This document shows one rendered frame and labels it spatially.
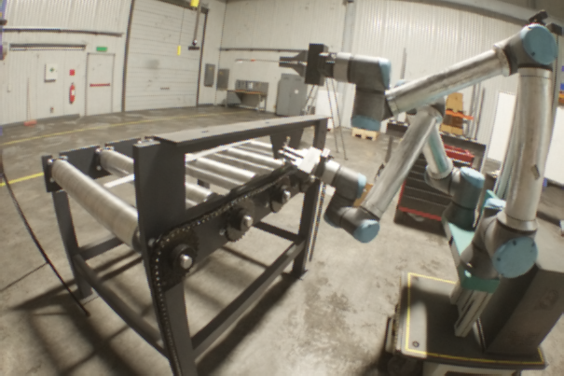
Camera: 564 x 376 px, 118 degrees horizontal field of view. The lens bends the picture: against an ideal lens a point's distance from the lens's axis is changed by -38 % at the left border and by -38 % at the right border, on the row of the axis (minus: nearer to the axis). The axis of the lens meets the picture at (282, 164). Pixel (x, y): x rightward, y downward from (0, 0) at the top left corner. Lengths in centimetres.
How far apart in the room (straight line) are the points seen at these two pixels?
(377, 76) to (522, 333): 133
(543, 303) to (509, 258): 59
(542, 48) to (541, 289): 95
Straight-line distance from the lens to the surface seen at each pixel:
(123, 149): 172
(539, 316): 151
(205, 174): 133
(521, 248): 90
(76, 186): 117
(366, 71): 78
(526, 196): 88
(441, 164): 146
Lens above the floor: 131
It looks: 16 degrees down
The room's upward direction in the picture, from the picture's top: 7 degrees clockwise
